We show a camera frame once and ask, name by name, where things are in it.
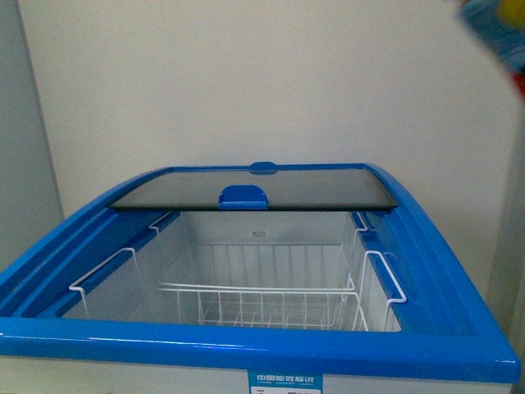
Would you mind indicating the white chest freezer penguin decal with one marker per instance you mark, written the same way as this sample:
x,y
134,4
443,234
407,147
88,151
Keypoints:
x,y
448,341

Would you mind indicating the red blue drink bottle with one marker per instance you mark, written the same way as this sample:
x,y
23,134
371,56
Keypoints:
x,y
499,25

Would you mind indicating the glass sliding freezer lid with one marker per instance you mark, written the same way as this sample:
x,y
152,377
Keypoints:
x,y
263,186

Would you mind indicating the white wire freezer basket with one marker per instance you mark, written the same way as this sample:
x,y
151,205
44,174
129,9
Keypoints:
x,y
290,270

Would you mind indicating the grey upright display cabinet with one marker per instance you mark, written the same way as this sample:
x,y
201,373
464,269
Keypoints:
x,y
30,201

